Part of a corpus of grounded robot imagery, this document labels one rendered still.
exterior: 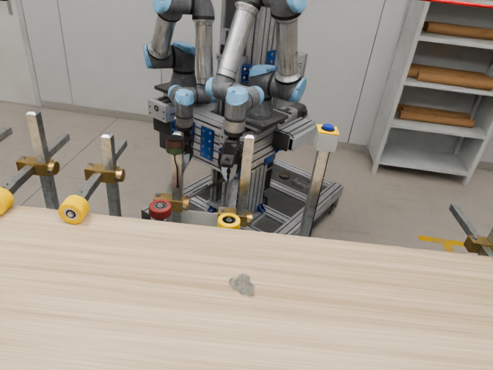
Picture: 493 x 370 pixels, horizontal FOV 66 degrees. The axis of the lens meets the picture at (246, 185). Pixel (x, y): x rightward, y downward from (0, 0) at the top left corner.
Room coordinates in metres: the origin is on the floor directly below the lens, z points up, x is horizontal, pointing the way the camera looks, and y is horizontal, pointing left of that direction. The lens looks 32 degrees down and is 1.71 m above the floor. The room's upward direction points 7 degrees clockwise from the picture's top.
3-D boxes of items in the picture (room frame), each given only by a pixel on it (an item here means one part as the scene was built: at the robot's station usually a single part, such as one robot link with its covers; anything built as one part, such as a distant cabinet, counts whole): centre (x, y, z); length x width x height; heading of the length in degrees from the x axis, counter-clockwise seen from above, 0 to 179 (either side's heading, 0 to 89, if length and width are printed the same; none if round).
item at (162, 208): (1.09, 0.30, 0.85); 0.08 x 0.08 x 0.11
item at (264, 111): (1.74, -0.01, 1.09); 0.15 x 0.15 x 0.10
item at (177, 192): (1.20, 0.26, 0.91); 0.04 x 0.04 x 0.48; 1
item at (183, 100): (1.54, 0.30, 1.13); 0.09 x 0.08 x 0.11; 28
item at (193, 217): (1.23, 0.23, 0.75); 0.26 x 0.01 x 0.10; 91
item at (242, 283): (0.76, -0.02, 0.91); 0.09 x 0.07 x 0.02; 29
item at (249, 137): (1.20, 0.01, 0.93); 0.04 x 0.04 x 0.48; 1
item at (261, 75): (1.74, -0.02, 1.21); 0.13 x 0.12 x 0.14; 64
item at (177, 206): (1.20, 0.28, 0.85); 0.14 x 0.06 x 0.05; 91
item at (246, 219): (1.20, 0.03, 0.81); 0.14 x 0.06 x 0.05; 91
